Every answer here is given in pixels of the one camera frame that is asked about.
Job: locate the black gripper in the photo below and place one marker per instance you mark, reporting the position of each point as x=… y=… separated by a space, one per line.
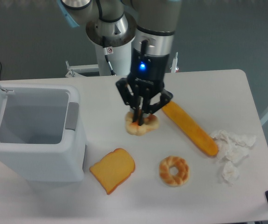
x=146 y=76

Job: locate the round bread roll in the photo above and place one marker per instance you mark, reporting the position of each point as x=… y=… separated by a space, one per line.
x=151 y=123

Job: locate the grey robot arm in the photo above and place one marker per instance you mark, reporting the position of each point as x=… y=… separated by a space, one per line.
x=156 y=21

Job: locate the white trash can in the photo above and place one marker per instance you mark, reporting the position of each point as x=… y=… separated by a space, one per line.
x=42 y=137

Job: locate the long orange baguette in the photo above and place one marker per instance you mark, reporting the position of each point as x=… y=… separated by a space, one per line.
x=191 y=128

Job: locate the orange toast slice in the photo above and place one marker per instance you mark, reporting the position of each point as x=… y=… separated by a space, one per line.
x=113 y=169

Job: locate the crumpled white tissue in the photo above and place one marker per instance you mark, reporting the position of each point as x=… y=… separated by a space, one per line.
x=233 y=149

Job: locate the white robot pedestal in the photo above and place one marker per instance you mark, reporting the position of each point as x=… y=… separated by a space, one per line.
x=112 y=41

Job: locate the braided ring bread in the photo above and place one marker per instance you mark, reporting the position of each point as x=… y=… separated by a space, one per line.
x=174 y=171

